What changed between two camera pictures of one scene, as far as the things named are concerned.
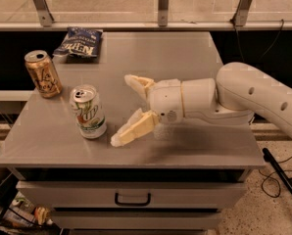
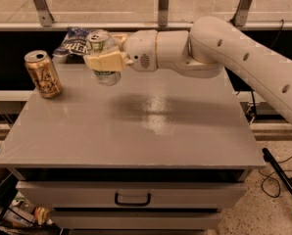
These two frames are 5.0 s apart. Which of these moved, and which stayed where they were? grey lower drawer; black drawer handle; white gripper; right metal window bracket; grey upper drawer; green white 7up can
Moved: white gripper; green white 7up can
Stayed: right metal window bracket; grey lower drawer; grey upper drawer; black drawer handle
